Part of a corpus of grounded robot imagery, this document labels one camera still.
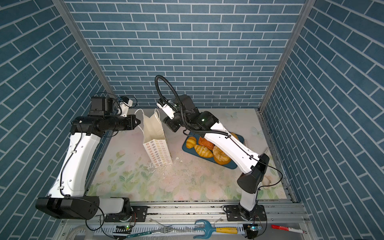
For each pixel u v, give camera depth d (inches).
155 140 28.1
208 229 26.8
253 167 17.0
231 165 35.7
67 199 14.7
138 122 27.8
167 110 23.0
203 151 36.2
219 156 34.1
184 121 19.4
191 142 38.2
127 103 24.9
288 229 27.3
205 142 37.6
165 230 27.2
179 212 29.8
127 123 24.2
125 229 28.4
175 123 23.9
